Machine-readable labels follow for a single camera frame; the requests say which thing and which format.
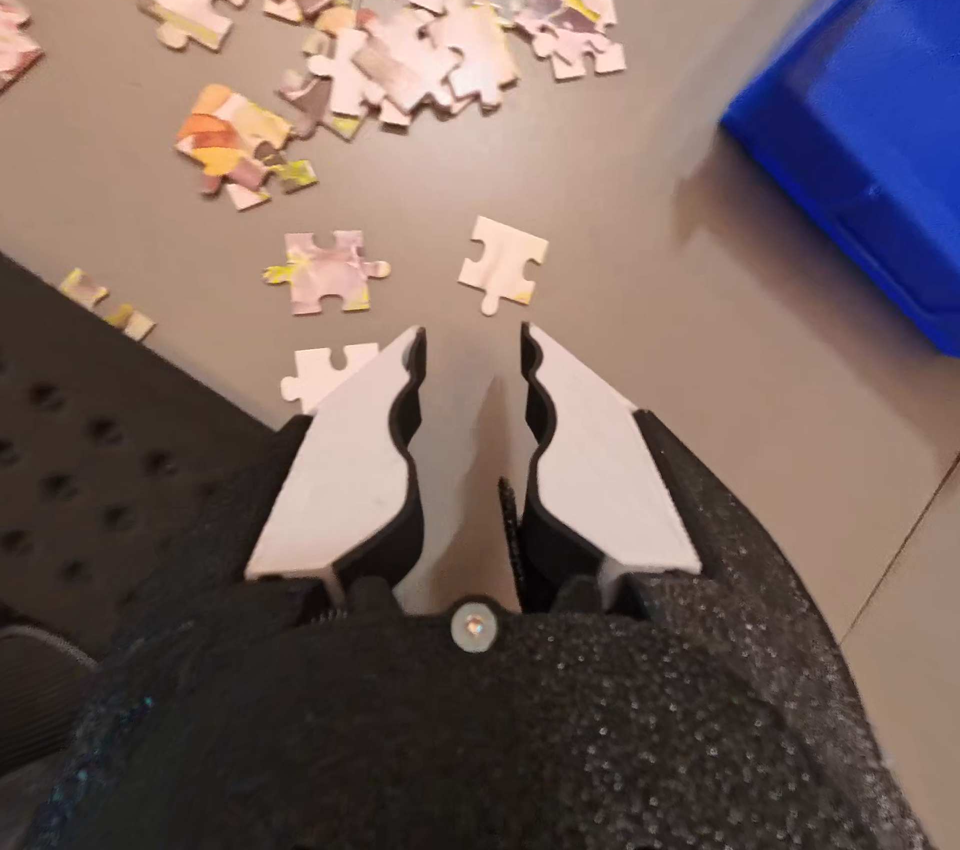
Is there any black perforated board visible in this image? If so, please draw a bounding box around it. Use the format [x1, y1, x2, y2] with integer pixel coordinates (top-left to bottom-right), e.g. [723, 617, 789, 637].
[0, 250, 315, 659]

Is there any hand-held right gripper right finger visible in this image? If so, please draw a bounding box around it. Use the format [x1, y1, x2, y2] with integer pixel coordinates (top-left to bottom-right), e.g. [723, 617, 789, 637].
[519, 322, 704, 602]

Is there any grey desk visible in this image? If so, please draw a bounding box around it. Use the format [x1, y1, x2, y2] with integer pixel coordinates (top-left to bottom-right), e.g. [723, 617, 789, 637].
[0, 0, 960, 850]

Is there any white face-down puzzle piece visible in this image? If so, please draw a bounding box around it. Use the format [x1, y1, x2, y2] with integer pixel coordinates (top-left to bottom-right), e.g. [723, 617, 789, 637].
[457, 215, 550, 317]

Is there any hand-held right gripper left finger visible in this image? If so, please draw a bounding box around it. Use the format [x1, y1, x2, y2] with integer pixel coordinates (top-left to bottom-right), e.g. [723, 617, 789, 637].
[244, 326, 429, 602]

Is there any blue plastic bin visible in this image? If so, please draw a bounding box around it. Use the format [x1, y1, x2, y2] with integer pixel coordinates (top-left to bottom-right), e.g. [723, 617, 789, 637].
[718, 0, 960, 359]

